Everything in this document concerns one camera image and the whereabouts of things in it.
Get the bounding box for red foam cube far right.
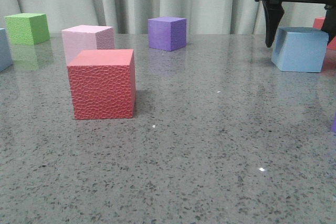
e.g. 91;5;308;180
313;17;336;50

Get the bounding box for light blue foam cube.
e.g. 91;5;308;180
271;27;329;72

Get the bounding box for grey-green curtain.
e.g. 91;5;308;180
0;0;336;36

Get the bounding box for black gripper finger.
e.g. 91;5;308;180
262;0;285;48
321;5;336;42

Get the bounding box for green foam cube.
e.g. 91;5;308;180
4;13;50;45

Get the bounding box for red textured foam cube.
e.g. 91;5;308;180
67;49;136;120

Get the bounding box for pink foam cube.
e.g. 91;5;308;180
61;25;115;64

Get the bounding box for darker blue foam cube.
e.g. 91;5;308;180
0;28;13;71

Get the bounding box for purple foam cube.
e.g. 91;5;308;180
331;115;336;133
148;17;187;51

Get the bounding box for purple foam cube near right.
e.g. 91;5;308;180
331;115;336;133

